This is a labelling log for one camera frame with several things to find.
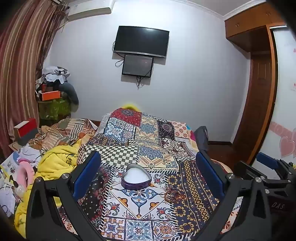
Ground white air conditioner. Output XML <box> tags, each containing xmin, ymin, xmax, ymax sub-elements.
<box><xmin>67</xmin><ymin>0</ymin><xmax>115</xmax><ymax>20</ymax></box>

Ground illustrated booklet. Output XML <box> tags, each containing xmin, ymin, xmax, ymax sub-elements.
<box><xmin>0</xmin><ymin>152</ymin><xmax>22</xmax><ymax>173</ymax></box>

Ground dark grey bag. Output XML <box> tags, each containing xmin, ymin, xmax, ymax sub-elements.
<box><xmin>194</xmin><ymin>126</ymin><xmax>209</xmax><ymax>151</ymax></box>

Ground black wall television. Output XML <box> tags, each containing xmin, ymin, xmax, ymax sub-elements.
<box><xmin>112</xmin><ymin>25</ymin><xmax>170</xmax><ymax>58</ymax></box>

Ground pile of grey white clothes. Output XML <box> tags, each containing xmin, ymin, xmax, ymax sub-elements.
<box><xmin>35</xmin><ymin>66</ymin><xmax>71</xmax><ymax>85</ymax></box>

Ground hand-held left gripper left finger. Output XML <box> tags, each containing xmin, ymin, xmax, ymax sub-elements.
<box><xmin>25</xmin><ymin>151</ymin><xmax>109</xmax><ymax>241</ymax></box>

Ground striped brown blanket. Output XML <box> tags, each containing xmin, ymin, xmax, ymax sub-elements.
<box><xmin>34</xmin><ymin>118</ymin><xmax>97</xmax><ymax>152</ymax></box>

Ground red beaded necklace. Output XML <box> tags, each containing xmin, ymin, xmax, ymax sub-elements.
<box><xmin>165</xmin><ymin>191</ymin><xmax>186</xmax><ymax>205</ymax></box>

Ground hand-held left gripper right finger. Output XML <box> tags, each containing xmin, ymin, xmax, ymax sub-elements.
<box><xmin>195</xmin><ymin>151</ymin><xmax>274</xmax><ymax>241</ymax></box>

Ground yellow cartoon blanket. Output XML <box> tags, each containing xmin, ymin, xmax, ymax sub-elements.
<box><xmin>13</xmin><ymin>138</ymin><xmax>82</xmax><ymax>238</ymax></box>

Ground white door with pink hearts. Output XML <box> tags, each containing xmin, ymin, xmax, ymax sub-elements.
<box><xmin>260</xmin><ymin>26</ymin><xmax>296</xmax><ymax>168</ymax></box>

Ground small black wall monitor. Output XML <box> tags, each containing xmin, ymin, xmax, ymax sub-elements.
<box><xmin>122</xmin><ymin>54</ymin><xmax>154</xmax><ymax>78</ymax></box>

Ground orange box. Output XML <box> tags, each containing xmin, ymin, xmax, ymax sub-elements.
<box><xmin>38</xmin><ymin>91</ymin><xmax>62</xmax><ymax>101</ymax></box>

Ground wooden wardrobe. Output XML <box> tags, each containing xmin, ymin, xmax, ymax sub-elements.
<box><xmin>224</xmin><ymin>2</ymin><xmax>287</xmax><ymax>164</ymax></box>

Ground colourful patchwork blanket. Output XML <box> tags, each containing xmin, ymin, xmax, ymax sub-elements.
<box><xmin>58</xmin><ymin>108</ymin><xmax>234</xmax><ymax>240</ymax></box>

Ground purple heart-shaped jewelry box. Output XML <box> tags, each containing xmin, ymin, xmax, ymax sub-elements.
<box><xmin>121</xmin><ymin>164</ymin><xmax>152</xmax><ymax>189</ymax></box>

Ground striped brown curtain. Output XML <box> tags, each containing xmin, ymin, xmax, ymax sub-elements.
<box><xmin>0</xmin><ymin>0</ymin><xmax>68</xmax><ymax>158</ymax></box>

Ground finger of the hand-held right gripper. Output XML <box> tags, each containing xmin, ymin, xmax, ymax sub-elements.
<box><xmin>233</xmin><ymin>160</ymin><xmax>266</xmax><ymax>181</ymax></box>
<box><xmin>256</xmin><ymin>152</ymin><xmax>281</xmax><ymax>172</ymax></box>

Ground red box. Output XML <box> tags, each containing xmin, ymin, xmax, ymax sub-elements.
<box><xmin>13</xmin><ymin>118</ymin><xmax>39</xmax><ymax>140</ymax></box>

